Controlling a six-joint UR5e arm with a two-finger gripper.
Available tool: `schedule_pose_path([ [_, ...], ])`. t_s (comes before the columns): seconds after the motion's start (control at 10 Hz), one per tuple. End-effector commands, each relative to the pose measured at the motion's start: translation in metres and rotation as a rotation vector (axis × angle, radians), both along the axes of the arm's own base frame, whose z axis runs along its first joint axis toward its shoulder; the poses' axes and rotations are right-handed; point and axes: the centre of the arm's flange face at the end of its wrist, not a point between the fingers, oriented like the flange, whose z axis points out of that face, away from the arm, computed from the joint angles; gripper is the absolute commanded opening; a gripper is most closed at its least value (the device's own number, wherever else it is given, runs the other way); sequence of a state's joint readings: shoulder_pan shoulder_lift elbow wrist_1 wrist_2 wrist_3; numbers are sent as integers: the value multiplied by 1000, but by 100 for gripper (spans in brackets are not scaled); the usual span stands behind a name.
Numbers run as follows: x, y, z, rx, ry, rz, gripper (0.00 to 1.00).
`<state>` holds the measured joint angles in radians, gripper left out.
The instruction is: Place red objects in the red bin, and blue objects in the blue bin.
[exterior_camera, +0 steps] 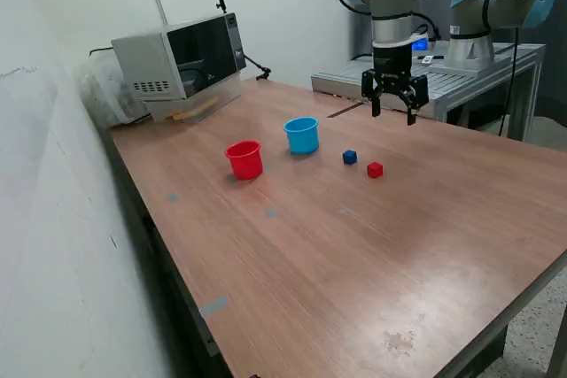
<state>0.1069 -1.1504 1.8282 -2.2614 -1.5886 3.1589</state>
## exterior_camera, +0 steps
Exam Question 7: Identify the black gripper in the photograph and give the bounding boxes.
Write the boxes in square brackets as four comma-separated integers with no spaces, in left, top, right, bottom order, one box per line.
[361,42,430,127]

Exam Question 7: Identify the black tape strip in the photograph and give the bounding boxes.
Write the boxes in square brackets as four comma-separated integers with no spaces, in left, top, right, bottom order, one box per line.
[327,102,365,119]

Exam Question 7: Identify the aluminium profile robot table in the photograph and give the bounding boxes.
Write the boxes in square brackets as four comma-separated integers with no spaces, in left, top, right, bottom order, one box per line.
[311,41,547,143]

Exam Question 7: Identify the aluminium robot mounting plate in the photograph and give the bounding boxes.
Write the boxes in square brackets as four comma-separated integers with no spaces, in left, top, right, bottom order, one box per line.
[428,60,488,79]

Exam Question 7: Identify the blue plastic cup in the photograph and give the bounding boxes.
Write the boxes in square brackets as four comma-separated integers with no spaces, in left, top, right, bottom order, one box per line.
[283,116,321,156]

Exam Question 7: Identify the red plastic cup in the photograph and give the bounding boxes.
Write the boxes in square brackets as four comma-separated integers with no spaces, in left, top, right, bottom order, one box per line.
[224,140,266,181]

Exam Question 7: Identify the clear acrylic stand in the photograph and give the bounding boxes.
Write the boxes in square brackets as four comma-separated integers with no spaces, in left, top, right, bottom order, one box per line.
[144,74,243,125]

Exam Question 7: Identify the wooden sticks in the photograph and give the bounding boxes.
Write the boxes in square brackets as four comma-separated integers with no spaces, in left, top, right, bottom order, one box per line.
[163,96,222,122]

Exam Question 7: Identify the silver microwave oven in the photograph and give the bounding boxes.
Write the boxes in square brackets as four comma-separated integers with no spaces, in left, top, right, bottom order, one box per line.
[110,12,248,103]

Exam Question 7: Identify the thin white rod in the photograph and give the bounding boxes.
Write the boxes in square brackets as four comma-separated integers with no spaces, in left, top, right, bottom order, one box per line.
[150,0,169,27]

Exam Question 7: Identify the large grey tape piece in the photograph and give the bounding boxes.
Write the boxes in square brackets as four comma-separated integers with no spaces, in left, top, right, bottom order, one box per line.
[198,296,229,318]

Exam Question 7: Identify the clear plastic bag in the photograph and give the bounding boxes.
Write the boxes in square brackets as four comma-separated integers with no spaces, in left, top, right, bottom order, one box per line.
[73,48,151,129]

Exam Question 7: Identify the black hanging cable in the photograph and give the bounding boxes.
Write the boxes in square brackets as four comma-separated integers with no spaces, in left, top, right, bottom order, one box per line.
[498,26,522,138]

